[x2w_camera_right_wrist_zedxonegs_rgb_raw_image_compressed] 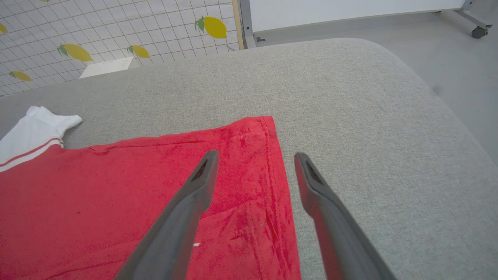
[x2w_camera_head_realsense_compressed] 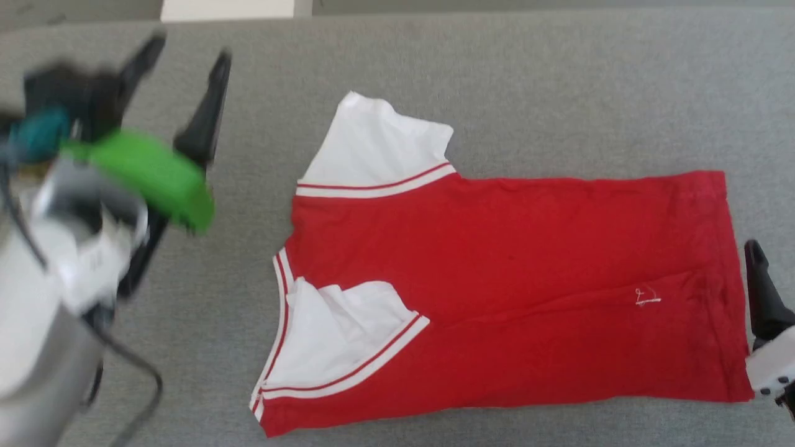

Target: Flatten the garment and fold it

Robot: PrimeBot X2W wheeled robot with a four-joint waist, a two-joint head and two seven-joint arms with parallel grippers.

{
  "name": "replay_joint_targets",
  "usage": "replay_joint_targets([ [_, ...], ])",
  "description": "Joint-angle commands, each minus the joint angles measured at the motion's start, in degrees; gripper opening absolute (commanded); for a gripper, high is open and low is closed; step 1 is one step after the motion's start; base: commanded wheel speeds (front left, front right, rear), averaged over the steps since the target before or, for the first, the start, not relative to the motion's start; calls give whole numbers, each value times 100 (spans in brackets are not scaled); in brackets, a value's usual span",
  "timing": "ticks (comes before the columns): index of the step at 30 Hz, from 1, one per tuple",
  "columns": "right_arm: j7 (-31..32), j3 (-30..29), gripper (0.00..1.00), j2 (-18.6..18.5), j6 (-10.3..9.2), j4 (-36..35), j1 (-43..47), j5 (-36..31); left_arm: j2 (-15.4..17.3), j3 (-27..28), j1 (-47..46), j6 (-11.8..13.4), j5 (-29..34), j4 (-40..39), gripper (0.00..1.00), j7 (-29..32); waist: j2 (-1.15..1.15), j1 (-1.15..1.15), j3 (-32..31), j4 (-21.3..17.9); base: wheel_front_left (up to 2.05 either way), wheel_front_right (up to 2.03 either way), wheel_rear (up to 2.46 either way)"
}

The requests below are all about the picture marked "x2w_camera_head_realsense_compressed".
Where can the white flat background object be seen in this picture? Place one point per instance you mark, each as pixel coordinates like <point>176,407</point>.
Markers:
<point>236,9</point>

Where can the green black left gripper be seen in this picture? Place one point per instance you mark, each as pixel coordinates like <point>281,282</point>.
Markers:
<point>155,177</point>

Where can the red and white shirt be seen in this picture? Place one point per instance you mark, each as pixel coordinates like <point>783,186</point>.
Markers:
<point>528,261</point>

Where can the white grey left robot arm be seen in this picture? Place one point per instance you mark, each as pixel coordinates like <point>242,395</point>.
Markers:
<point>37,323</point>

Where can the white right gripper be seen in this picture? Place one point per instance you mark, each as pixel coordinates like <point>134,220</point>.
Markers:
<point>776,366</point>

